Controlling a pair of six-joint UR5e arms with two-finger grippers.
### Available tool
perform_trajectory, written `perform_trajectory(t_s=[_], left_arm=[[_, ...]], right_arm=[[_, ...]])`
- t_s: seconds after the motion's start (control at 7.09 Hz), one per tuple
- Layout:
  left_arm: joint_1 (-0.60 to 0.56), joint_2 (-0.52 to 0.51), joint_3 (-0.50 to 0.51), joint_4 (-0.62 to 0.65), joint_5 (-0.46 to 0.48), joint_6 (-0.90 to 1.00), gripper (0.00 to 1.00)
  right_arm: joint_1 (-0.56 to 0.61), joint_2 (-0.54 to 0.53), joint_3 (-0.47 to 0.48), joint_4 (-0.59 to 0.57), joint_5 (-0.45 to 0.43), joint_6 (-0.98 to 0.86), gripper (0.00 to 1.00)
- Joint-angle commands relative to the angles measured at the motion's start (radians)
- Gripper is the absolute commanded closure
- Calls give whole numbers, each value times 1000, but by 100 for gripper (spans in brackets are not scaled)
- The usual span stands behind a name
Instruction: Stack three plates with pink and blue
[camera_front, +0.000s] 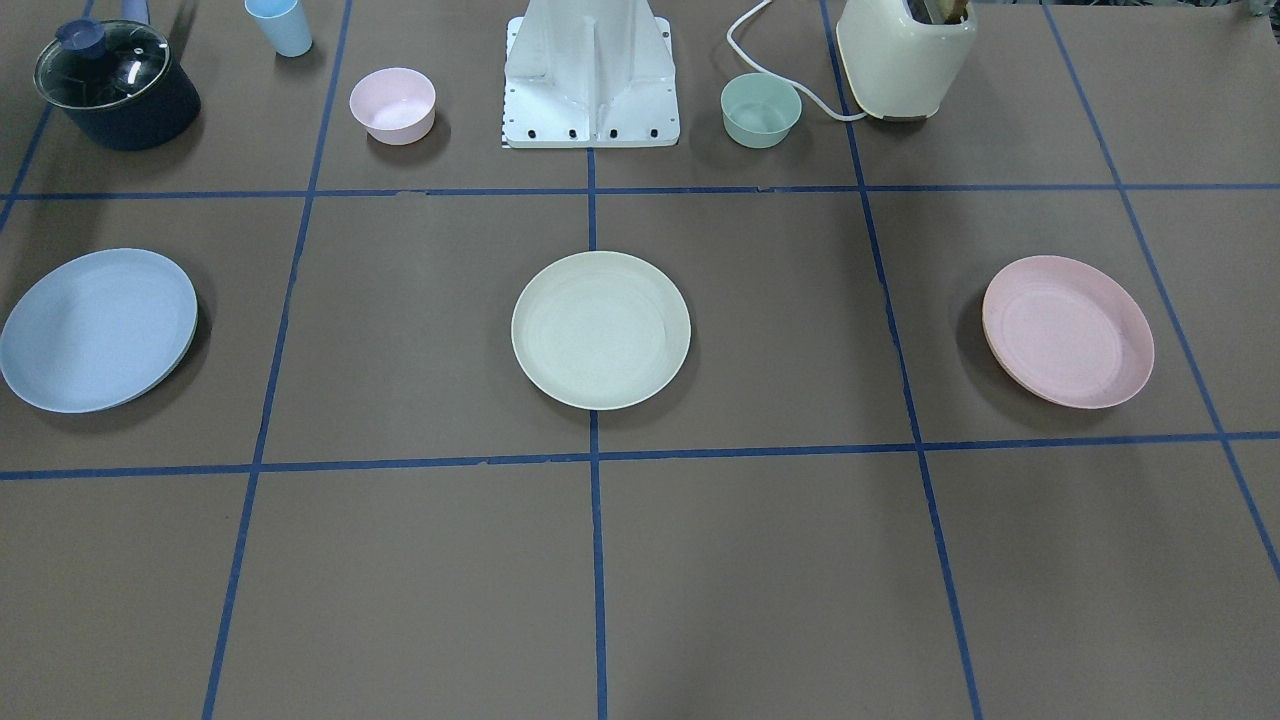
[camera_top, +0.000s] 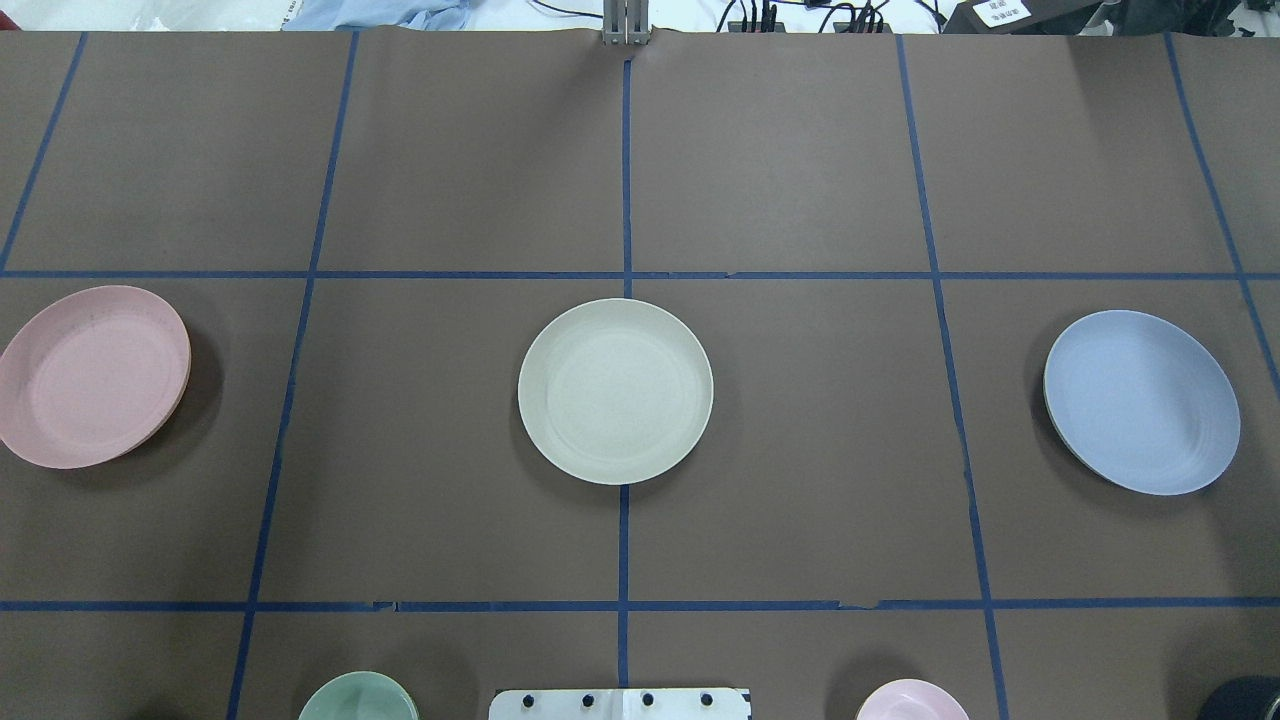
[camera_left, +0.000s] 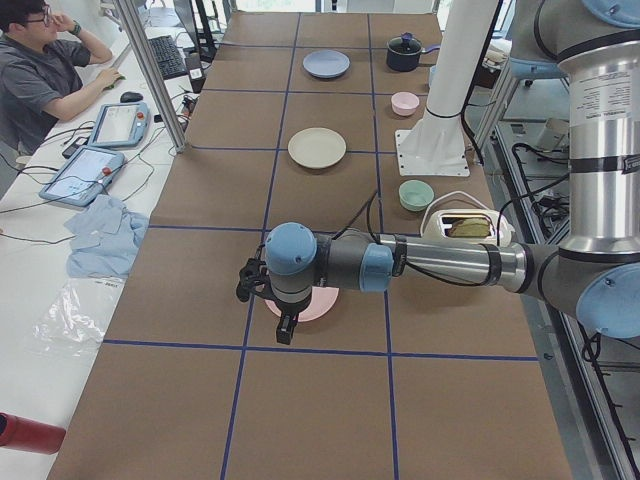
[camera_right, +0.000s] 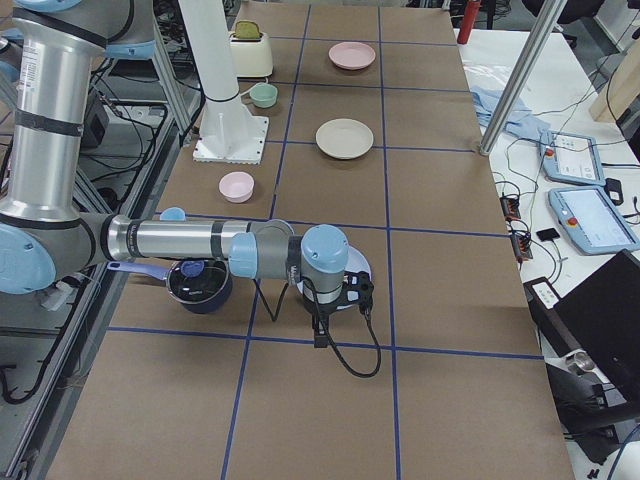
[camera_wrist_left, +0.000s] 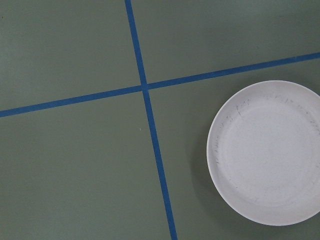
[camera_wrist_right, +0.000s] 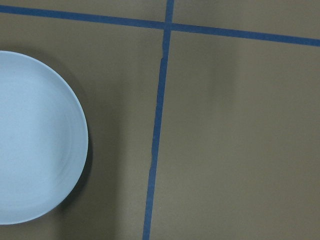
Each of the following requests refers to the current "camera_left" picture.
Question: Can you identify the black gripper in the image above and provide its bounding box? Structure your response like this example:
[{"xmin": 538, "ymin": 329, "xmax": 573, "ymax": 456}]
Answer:
[{"xmin": 276, "ymin": 311, "xmax": 298, "ymax": 345}]

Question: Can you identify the pink plate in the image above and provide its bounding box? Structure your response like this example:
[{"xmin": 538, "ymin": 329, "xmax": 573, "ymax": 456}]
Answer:
[{"xmin": 263, "ymin": 286, "xmax": 340, "ymax": 323}]

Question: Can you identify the blue plate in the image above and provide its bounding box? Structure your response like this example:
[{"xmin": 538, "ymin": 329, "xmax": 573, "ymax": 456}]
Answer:
[{"xmin": 302, "ymin": 49, "xmax": 351, "ymax": 79}]

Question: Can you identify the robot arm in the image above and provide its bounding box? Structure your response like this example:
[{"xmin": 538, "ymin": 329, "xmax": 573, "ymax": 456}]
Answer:
[{"xmin": 237, "ymin": 1, "xmax": 639, "ymax": 343}]

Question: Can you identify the beige plate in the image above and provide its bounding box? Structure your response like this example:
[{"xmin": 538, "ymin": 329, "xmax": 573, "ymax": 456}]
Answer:
[{"xmin": 287, "ymin": 127, "xmax": 346, "ymax": 169}]

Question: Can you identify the green bowl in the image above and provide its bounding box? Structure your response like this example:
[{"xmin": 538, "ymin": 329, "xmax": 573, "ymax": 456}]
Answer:
[{"xmin": 398, "ymin": 179, "xmax": 435, "ymax": 212}]

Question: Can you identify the light blue shirt cloth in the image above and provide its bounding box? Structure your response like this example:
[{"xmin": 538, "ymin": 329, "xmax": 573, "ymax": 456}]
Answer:
[{"xmin": 64, "ymin": 194, "xmax": 149, "ymax": 279}]

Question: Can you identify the white toaster with bread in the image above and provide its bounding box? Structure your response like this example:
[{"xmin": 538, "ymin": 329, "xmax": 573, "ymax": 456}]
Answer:
[{"xmin": 419, "ymin": 190, "xmax": 516, "ymax": 247}]

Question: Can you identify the clear plastic bag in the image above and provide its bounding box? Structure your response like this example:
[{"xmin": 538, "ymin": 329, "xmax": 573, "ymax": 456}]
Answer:
[{"xmin": 28, "ymin": 278, "xmax": 125, "ymax": 358}]

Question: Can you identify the pink bowl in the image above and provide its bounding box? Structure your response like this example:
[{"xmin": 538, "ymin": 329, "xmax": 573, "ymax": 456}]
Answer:
[{"xmin": 391, "ymin": 91, "xmax": 420, "ymax": 117}]

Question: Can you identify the lower teach pendant tablet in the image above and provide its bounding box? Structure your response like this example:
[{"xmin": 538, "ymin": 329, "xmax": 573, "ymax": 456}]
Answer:
[{"xmin": 39, "ymin": 146, "xmax": 125, "ymax": 207}]

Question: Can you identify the teach pendant tablet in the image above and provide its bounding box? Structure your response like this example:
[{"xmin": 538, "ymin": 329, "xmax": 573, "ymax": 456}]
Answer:
[
  {"xmin": 39, "ymin": 146, "xmax": 125, "ymax": 207},
  {"xmin": 88, "ymin": 102, "xmax": 149, "ymax": 148}
]

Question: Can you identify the upper teach pendant tablet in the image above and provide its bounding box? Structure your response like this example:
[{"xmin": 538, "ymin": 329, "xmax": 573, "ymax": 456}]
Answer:
[{"xmin": 88, "ymin": 102, "xmax": 149, "ymax": 148}]

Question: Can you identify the black computer mouse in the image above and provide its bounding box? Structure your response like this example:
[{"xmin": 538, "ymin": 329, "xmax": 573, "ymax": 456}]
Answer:
[{"xmin": 119, "ymin": 91, "xmax": 143, "ymax": 103}]

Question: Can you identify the dark blue pot with lid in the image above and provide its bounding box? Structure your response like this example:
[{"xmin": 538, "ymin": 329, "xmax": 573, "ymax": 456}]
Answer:
[{"xmin": 386, "ymin": 32, "xmax": 441, "ymax": 72}]

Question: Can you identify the black keyboard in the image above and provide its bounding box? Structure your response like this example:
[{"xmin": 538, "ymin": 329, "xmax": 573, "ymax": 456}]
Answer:
[{"xmin": 148, "ymin": 35, "xmax": 188, "ymax": 80}]

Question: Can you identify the red cylinder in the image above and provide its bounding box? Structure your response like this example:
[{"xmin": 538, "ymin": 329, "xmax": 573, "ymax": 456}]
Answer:
[{"xmin": 1, "ymin": 412, "xmax": 66, "ymax": 455}]

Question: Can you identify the seated person in grey shirt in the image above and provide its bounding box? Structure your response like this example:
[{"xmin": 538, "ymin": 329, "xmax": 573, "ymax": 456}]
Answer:
[{"xmin": 1, "ymin": 1, "xmax": 123, "ymax": 155}]

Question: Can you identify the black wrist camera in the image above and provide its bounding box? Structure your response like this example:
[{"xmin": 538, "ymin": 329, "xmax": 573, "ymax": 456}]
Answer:
[{"xmin": 236, "ymin": 258, "xmax": 274, "ymax": 303}]

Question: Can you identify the aluminium frame post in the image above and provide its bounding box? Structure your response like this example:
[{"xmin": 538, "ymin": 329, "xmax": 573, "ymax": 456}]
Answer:
[{"xmin": 113, "ymin": 0, "xmax": 186, "ymax": 153}]

